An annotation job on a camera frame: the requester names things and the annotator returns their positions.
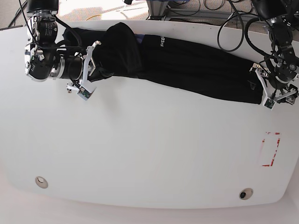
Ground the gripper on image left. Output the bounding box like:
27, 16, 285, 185
59, 41, 114, 93

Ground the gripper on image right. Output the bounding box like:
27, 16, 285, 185
250, 63, 298, 103

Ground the black t-shirt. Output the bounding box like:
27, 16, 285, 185
75, 22, 263, 104

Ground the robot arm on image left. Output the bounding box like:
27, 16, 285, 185
22, 0, 113, 100

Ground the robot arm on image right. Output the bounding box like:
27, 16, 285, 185
244, 0, 299, 108

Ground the red tape rectangle marking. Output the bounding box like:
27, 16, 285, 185
258, 132, 281, 167

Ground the table grommet hole right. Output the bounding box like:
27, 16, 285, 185
239, 188, 253, 200

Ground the white table grommet left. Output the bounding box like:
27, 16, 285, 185
35, 176, 49, 189

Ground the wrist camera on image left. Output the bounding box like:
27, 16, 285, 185
77, 86, 96, 101

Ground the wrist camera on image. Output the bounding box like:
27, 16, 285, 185
77, 86, 96, 101
262, 97, 276, 110

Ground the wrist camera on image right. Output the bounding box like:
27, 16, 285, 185
262, 97, 276, 110

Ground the aluminium frame rail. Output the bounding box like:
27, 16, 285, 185
146, 0, 257, 29

